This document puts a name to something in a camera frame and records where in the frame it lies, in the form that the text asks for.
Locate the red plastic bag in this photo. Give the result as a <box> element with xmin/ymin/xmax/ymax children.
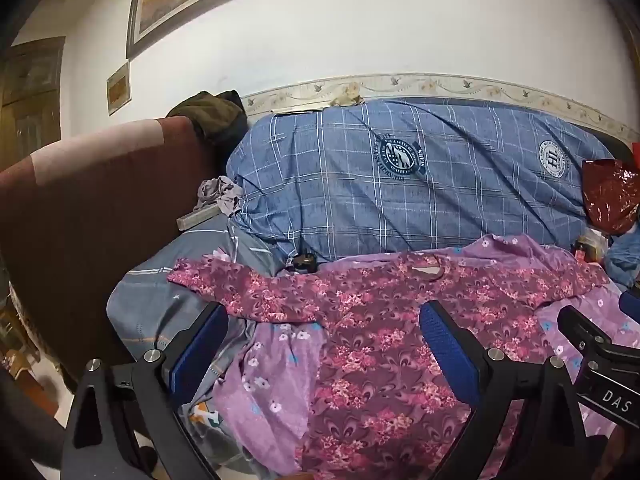
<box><xmin>581</xmin><ymin>158</ymin><xmax>640</xmax><ymax>236</ymax></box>

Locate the blue plaid duvet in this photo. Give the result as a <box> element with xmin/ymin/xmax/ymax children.
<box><xmin>226</xmin><ymin>97</ymin><xmax>623</xmax><ymax>266</ymax></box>

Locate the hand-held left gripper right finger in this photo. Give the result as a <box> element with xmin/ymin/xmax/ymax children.
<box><xmin>419</xmin><ymin>301</ymin><xmax>603</xmax><ymax>480</ymax></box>

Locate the light blue cloth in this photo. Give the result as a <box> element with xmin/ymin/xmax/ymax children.
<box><xmin>602</xmin><ymin>235</ymin><xmax>640</xmax><ymax>291</ymax></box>

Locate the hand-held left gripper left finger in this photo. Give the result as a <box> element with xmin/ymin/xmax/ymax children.
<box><xmin>60</xmin><ymin>302</ymin><xmax>230</xmax><ymax>480</ymax></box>

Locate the small black object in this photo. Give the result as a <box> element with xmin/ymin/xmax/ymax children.
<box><xmin>287</xmin><ymin>252</ymin><xmax>318</xmax><ymax>275</ymax></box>

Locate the purple floral blanket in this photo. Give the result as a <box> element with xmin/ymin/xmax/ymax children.
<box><xmin>212</xmin><ymin>232</ymin><xmax>640</xmax><ymax>480</ymax></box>

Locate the maroon floral shirt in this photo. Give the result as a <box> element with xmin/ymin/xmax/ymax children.
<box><xmin>167</xmin><ymin>247</ymin><xmax>611</xmax><ymax>480</ymax></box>

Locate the wooden cabinet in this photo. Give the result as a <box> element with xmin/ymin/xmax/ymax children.
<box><xmin>0</xmin><ymin>36</ymin><xmax>67</xmax><ymax>173</ymax></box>

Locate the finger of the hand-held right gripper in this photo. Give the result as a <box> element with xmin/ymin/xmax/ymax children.
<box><xmin>619</xmin><ymin>291</ymin><xmax>640</xmax><ymax>323</ymax></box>
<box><xmin>557</xmin><ymin>305</ymin><xmax>615</xmax><ymax>362</ymax></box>

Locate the small framed picture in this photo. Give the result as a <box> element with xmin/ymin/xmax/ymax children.
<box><xmin>106</xmin><ymin>60</ymin><xmax>132</xmax><ymax>117</ymax></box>

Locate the maroon padded headboard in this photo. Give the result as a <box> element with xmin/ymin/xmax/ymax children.
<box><xmin>0</xmin><ymin>116</ymin><xmax>226</xmax><ymax>381</ymax></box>

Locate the small grey crumpled cloth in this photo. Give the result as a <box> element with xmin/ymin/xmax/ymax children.
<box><xmin>192</xmin><ymin>176</ymin><xmax>244</xmax><ymax>218</ymax></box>

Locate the grey striped bed sheet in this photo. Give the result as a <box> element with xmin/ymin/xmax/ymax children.
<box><xmin>106</xmin><ymin>220</ymin><xmax>281</xmax><ymax>476</ymax></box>

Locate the beige crumpled cloth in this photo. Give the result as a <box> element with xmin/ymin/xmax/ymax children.
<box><xmin>325</xmin><ymin>81</ymin><xmax>366</xmax><ymax>107</ymax></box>

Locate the dark green cloth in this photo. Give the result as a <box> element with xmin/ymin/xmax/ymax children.
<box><xmin>166</xmin><ymin>90</ymin><xmax>249</xmax><ymax>151</ymax></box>

